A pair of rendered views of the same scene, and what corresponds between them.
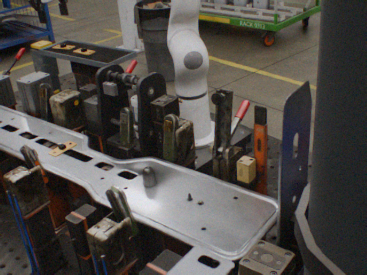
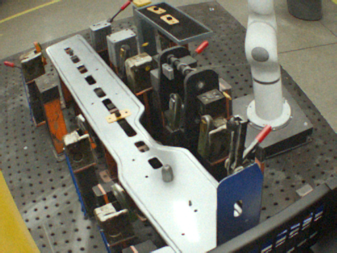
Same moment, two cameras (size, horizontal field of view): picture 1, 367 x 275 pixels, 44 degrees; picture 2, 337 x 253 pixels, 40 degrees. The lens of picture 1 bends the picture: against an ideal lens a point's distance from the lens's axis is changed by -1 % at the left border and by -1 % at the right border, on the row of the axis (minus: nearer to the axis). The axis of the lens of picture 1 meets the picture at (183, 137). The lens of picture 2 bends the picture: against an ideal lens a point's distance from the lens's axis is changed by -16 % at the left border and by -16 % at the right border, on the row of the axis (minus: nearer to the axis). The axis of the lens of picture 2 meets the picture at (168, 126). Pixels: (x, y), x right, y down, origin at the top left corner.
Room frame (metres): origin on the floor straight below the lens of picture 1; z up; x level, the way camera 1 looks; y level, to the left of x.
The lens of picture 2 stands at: (0.00, -0.41, 2.03)
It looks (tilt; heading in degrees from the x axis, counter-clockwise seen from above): 38 degrees down; 27
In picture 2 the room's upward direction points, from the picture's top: 7 degrees counter-clockwise
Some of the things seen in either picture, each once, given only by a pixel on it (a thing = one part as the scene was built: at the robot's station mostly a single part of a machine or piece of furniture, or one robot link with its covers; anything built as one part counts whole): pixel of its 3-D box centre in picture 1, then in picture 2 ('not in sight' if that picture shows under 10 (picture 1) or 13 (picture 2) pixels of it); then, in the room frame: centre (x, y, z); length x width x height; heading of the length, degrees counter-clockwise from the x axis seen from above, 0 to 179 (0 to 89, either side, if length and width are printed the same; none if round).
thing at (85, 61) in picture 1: (86, 52); (171, 20); (1.59, 0.32, 1.16); 0.37 x 0.14 x 0.02; 50
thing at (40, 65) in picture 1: (54, 99); (147, 45); (1.75, 0.52, 0.92); 0.08 x 0.08 x 0.44; 50
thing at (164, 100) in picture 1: (171, 161); (214, 150); (1.20, 0.04, 0.91); 0.07 x 0.05 x 0.42; 140
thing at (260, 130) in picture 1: (260, 196); (255, 212); (0.94, -0.18, 0.95); 0.03 x 0.01 x 0.50; 50
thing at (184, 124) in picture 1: (184, 179); (218, 170); (1.14, 0.01, 0.88); 0.11 x 0.09 x 0.37; 140
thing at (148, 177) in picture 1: (148, 177); (167, 173); (0.96, 0.09, 1.02); 0.03 x 0.03 x 0.07
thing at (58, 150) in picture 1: (62, 147); (118, 114); (1.18, 0.35, 1.01); 0.08 x 0.04 x 0.01; 140
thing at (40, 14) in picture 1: (38, 13); not in sight; (1.45, 0.41, 1.34); 0.03 x 0.03 x 0.07; 55
